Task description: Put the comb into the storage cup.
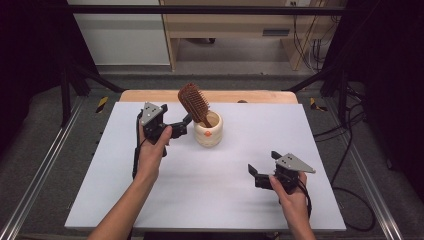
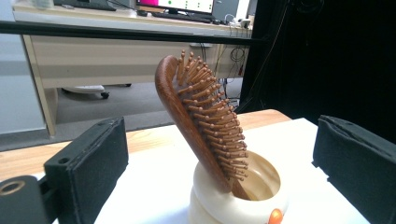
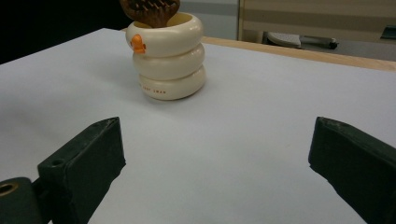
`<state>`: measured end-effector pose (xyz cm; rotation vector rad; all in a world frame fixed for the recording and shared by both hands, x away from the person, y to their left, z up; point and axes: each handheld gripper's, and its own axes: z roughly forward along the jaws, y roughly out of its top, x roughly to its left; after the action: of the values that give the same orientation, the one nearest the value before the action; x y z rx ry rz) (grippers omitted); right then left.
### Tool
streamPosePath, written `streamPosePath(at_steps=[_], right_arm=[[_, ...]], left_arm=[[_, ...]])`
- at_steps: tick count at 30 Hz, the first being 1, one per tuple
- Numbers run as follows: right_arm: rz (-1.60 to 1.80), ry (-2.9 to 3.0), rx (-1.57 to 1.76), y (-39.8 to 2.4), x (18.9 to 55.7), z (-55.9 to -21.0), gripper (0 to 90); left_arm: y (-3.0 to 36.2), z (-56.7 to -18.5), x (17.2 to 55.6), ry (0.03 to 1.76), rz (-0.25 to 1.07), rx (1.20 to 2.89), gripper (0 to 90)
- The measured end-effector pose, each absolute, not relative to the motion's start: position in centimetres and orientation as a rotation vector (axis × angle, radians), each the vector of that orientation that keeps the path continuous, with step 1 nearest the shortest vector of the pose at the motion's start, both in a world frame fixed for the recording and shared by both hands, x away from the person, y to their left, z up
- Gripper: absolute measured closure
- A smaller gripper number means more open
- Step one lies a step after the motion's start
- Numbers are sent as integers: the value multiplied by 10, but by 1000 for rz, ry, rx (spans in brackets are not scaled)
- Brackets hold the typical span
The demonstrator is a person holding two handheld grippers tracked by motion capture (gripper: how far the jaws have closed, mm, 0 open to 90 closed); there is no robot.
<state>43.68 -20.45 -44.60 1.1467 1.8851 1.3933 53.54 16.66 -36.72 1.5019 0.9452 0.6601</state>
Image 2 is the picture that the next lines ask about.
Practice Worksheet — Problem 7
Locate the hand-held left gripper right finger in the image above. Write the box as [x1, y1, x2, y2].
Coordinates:
[312, 114, 396, 224]

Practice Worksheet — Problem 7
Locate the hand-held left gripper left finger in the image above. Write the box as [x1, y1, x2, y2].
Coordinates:
[43, 117, 130, 224]

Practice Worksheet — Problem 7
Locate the brown wooden hairbrush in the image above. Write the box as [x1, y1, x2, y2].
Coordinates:
[154, 49, 250, 201]

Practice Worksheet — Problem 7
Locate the cream round cup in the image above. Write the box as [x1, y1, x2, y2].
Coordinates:
[187, 149, 290, 224]

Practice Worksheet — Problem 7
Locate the white board sheet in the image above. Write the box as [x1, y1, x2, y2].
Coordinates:
[36, 117, 372, 224]

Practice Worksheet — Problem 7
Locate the light wooden table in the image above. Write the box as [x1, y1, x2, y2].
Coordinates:
[0, 108, 292, 182]

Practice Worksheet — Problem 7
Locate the office chair base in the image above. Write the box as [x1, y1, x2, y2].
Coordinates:
[61, 83, 133, 100]

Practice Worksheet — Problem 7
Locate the white cabinet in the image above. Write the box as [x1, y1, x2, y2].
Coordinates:
[0, 0, 49, 135]

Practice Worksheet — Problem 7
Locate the beige wooden desk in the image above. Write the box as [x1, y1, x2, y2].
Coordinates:
[12, 3, 254, 138]

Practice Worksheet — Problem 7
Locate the black curtain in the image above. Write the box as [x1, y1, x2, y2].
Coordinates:
[235, 0, 396, 145]

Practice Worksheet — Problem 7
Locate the black keyboard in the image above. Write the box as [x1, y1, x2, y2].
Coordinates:
[150, 11, 217, 24]

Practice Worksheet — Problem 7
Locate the computer monitor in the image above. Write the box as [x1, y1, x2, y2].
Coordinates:
[136, 0, 217, 15]

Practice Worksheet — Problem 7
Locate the black horizontal frame bar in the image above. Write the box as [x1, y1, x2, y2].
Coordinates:
[0, 20, 266, 47]

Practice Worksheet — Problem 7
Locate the bundle of desk cables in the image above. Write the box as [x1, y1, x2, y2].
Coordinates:
[214, 43, 250, 105]

